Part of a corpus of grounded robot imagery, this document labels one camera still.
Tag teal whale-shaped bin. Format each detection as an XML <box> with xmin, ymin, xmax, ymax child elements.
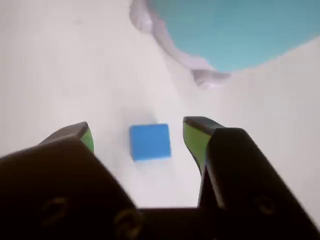
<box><xmin>129</xmin><ymin>0</ymin><xmax>320</xmax><ymax>90</ymax></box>

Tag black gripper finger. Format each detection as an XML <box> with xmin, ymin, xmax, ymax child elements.
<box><xmin>0</xmin><ymin>121</ymin><xmax>145</xmax><ymax>240</ymax></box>
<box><xmin>183</xmin><ymin>116</ymin><xmax>320</xmax><ymax>240</ymax></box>

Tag blue cube block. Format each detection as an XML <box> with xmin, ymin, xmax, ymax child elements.
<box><xmin>128</xmin><ymin>123</ymin><xmax>173</xmax><ymax>162</ymax></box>

